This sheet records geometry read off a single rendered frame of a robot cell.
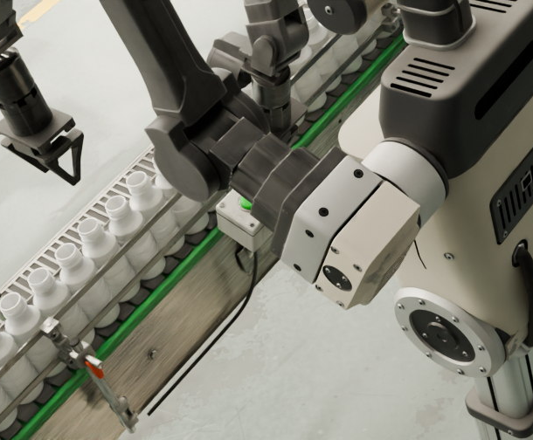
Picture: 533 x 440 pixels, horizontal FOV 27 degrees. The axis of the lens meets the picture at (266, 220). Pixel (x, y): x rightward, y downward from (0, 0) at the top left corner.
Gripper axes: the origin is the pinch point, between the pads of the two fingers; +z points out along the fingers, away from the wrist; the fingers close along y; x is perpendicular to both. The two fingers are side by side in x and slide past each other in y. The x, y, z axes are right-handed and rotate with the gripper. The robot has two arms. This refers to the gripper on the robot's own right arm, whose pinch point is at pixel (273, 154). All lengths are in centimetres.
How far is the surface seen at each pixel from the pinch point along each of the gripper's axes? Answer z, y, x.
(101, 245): 11.0, 25.3, -15.7
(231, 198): 7.7, 6.8, -3.4
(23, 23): 203, -106, -227
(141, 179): 10.1, 11.9, -19.0
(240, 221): 7.8, 9.3, 0.6
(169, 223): 16.7, 12.9, -12.8
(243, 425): 130, -1, -13
